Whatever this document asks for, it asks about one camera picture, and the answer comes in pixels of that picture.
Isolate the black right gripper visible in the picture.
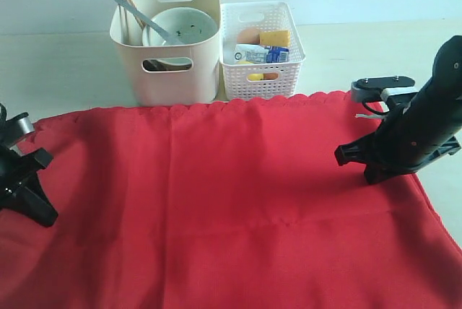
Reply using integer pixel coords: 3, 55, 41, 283
334, 99, 461, 185

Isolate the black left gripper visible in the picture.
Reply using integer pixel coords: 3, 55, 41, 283
1, 146, 58, 227

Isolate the orange fried nugget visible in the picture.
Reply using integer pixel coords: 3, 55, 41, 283
263, 72, 279, 80

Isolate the red scalloped table cloth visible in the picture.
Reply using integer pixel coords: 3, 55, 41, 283
1, 92, 461, 308

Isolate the yellow lemon with sticker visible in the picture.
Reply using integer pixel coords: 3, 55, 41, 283
237, 60, 264, 82

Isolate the yellow cheese wedge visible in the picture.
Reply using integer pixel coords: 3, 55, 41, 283
259, 30, 291, 48

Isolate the small milk carton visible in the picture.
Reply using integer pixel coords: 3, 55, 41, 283
233, 44, 289, 64

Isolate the stainless steel cup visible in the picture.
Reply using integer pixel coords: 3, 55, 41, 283
142, 59, 169, 72

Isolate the brown egg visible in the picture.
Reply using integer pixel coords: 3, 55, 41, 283
237, 27, 261, 45

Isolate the metal table knife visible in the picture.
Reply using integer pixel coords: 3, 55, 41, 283
114, 0, 184, 45

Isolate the pale green ceramic bowl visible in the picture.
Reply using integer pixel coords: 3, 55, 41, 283
151, 7, 218, 45

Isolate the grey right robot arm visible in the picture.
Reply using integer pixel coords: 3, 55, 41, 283
334, 35, 461, 184

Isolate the white perforated plastic basket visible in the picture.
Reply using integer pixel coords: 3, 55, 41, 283
219, 1, 305, 100

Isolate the cream plastic tub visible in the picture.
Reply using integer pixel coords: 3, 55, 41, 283
110, 0, 221, 106

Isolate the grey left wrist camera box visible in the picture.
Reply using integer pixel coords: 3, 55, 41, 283
1, 112, 35, 148

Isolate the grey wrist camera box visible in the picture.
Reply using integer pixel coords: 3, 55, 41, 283
350, 76, 415, 103
1, 112, 35, 148

